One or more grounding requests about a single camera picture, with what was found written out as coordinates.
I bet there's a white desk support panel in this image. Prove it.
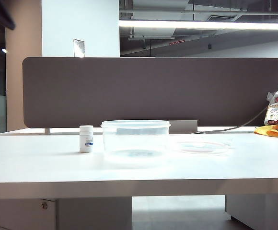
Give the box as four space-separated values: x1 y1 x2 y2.
0 197 133 230

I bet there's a round clear plastic box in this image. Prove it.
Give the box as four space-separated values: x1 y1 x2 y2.
100 119 172 166

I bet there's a yellow cloth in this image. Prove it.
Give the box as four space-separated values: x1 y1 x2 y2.
254 124 278 139

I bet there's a brown fabric desk divider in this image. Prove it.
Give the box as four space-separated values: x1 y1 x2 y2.
22 57 278 129

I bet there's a white cabinet with vent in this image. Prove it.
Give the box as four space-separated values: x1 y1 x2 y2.
225 192 278 230

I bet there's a metal wall plate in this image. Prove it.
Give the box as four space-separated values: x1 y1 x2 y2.
73 38 86 58

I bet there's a long ceiling light strip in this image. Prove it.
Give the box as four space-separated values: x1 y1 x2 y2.
119 19 278 31

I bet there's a clear round plastic lid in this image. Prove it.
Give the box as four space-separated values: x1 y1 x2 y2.
175 140 233 156

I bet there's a small white medicine bottle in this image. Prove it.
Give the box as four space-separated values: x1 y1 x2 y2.
79 125 94 154

